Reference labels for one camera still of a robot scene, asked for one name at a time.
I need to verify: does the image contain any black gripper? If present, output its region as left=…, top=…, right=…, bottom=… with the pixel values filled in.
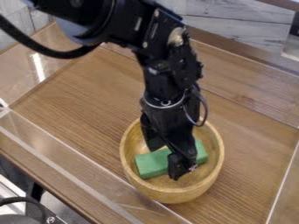
left=140, top=93, right=200, bottom=181

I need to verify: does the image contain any green rectangular block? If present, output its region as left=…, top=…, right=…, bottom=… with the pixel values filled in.
left=135, top=140, right=208, bottom=179

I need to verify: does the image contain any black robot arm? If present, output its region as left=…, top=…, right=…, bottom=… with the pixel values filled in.
left=23, top=0, right=208, bottom=180

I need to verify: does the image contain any brown wooden bowl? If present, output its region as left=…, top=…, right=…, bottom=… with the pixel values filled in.
left=120, top=120, right=224, bottom=204

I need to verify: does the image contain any black table leg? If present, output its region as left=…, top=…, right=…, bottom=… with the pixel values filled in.
left=25, top=182, right=44, bottom=202

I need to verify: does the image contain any black base with screw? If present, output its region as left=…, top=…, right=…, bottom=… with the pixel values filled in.
left=0, top=204, right=68, bottom=224

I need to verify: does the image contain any clear acrylic front wall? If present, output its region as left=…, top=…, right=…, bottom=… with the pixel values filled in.
left=0, top=108, right=192, bottom=224

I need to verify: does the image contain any black cable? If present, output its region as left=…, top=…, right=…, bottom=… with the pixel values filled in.
left=0, top=12, right=115, bottom=60

